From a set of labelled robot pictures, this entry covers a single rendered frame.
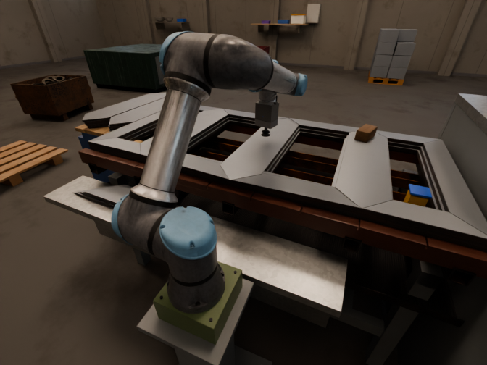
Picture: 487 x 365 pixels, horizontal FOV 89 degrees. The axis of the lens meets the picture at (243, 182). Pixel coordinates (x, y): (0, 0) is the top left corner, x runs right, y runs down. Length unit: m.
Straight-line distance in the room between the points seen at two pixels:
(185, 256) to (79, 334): 1.23
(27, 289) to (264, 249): 1.56
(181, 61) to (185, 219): 0.35
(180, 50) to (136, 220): 0.40
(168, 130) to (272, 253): 0.54
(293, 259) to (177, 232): 0.47
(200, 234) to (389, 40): 7.32
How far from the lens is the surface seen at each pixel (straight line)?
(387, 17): 9.77
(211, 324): 0.67
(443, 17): 9.95
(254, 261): 0.87
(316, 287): 0.84
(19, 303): 2.02
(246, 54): 0.60
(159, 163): 0.61
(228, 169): 0.97
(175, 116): 0.62
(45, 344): 1.78
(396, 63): 7.67
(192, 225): 0.55
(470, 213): 1.02
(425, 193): 0.99
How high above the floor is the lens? 1.35
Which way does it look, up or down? 33 degrees down
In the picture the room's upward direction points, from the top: straight up
